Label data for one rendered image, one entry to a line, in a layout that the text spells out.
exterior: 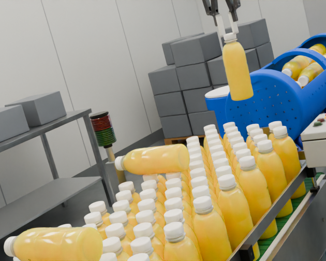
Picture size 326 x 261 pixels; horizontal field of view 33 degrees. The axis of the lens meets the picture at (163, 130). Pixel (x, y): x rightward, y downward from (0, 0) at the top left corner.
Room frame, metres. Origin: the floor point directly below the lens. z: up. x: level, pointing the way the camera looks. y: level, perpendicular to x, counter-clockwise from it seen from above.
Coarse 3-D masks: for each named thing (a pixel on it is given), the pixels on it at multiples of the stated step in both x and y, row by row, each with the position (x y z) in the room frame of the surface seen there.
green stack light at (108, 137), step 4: (108, 128) 1.70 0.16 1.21; (112, 128) 1.71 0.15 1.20; (96, 132) 1.70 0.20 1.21; (100, 132) 1.69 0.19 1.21; (104, 132) 1.69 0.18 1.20; (108, 132) 1.69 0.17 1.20; (112, 132) 1.70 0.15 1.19; (96, 136) 1.70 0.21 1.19; (100, 136) 1.69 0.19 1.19; (104, 136) 1.69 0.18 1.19; (108, 136) 1.69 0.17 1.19; (112, 136) 1.70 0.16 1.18; (96, 140) 1.71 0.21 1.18; (100, 140) 1.69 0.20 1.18; (104, 140) 1.69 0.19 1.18; (108, 140) 1.69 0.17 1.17; (112, 140) 1.70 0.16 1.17; (100, 144) 1.69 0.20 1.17; (104, 144) 1.69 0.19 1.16; (108, 144) 1.69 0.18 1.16
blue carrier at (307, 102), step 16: (304, 48) 2.23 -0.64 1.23; (272, 64) 2.25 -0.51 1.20; (320, 64) 2.14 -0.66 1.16; (256, 80) 1.86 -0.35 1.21; (272, 80) 1.83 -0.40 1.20; (288, 80) 1.83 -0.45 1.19; (320, 80) 2.01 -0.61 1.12; (256, 96) 1.86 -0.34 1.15; (272, 96) 1.83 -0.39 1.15; (288, 96) 1.80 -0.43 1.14; (304, 96) 1.83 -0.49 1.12; (320, 96) 1.97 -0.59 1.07; (240, 112) 1.91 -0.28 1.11; (256, 112) 1.87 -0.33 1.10; (272, 112) 1.84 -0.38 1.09; (288, 112) 1.81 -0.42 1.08; (304, 112) 1.80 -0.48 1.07; (320, 112) 2.06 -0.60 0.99; (240, 128) 1.91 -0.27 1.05; (288, 128) 1.82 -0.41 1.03; (304, 128) 1.87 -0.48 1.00
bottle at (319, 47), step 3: (315, 45) 2.50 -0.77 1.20; (318, 45) 2.51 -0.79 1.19; (321, 45) 2.52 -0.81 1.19; (309, 48) 2.45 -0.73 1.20; (312, 48) 2.44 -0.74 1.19; (315, 48) 2.45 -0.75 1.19; (318, 48) 2.46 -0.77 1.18; (321, 48) 2.48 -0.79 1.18; (324, 48) 2.51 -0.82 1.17; (318, 51) 2.43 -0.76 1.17; (321, 51) 2.46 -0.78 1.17; (324, 51) 2.50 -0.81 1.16; (312, 60) 2.39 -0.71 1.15; (309, 63) 2.40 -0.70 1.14
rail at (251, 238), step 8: (304, 168) 1.52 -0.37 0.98; (296, 176) 1.47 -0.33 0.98; (304, 176) 1.51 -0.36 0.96; (288, 184) 1.42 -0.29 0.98; (296, 184) 1.45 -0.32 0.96; (288, 192) 1.39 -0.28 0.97; (280, 200) 1.34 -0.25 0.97; (272, 208) 1.29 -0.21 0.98; (280, 208) 1.33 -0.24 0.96; (264, 216) 1.25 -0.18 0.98; (272, 216) 1.28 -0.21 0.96; (256, 224) 1.22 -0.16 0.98; (264, 224) 1.24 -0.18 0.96; (256, 232) 1.20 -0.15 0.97; (248, 240) 1.16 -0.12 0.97; (256, 240) 1.19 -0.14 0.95; (232, 256) 1.09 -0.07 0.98
